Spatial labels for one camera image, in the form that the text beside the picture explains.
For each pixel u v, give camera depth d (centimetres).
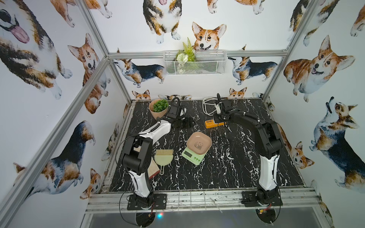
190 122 85
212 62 93
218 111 84
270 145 56
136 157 49
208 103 115
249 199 73
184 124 83
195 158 86
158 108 100
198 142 92
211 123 103
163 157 90
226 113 80
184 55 82
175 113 75
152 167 85
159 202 73
